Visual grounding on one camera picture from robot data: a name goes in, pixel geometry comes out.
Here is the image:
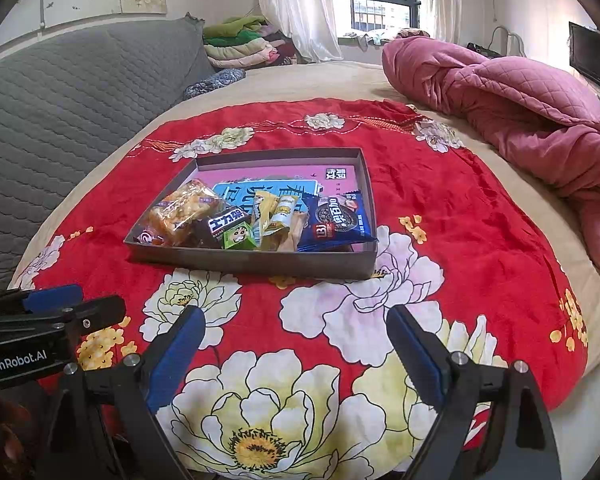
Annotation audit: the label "yellow rice cracker bag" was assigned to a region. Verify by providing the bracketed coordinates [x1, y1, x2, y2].
[147, 179, 221, 246]

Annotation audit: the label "grey quilted headboard cover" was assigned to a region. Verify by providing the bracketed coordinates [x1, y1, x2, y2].
[0, 15, 213, 290]

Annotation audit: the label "blue patterned pillow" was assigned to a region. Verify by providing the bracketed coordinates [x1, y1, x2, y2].
[183, 68, 246, 101]

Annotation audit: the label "blue Oreo cookie pack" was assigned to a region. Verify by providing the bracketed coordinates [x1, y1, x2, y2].
[297, 190, 377, 252]

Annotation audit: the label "green small snack pack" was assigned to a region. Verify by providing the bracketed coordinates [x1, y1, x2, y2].
[223, 221, 258, 250]

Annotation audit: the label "orange clear snack pack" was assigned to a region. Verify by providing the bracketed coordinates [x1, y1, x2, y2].
[277, 211, 308, 252]

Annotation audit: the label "dark Snickers bar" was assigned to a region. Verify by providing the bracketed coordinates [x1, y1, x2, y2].
[190, 206, 249, 248]

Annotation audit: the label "black television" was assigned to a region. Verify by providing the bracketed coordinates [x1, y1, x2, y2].
[569, 22, 600, 86]

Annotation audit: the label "red panda candy pack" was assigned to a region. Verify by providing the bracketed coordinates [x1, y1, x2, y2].
[134, 228, 166, 246]

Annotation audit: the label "grey box lid tray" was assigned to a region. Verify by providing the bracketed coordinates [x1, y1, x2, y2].
[124, 148, 379, 280]

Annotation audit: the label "white curtain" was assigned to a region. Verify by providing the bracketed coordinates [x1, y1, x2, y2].
[259, 0, 342, 63]

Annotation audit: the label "beige bed sheet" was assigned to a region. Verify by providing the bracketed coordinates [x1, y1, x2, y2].
[9, 61, 600, 374]

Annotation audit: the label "stack of folded blankets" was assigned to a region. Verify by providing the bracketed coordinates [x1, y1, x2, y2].
[202, 14, 299, 70]

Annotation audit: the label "yellow Alpenliebe candy pack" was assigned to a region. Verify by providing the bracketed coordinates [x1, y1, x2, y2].
[251, 190, 278, 249]

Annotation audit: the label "white yellow wafer bar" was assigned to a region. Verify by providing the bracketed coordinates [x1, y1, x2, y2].
[264, 194, 299, 236]

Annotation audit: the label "red floral blanket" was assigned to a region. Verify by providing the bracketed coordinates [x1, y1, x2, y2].
[15, 99, 588, 479]

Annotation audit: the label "pink book in tray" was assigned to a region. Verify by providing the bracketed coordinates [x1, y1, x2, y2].
[196, 162, 358, 205]

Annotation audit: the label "pink quilted duvet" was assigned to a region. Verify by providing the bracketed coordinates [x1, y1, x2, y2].
[382, 36, 600, 268]

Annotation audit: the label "clothes on window sill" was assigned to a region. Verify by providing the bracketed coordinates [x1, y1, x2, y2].
[338, 27, 429, 51]

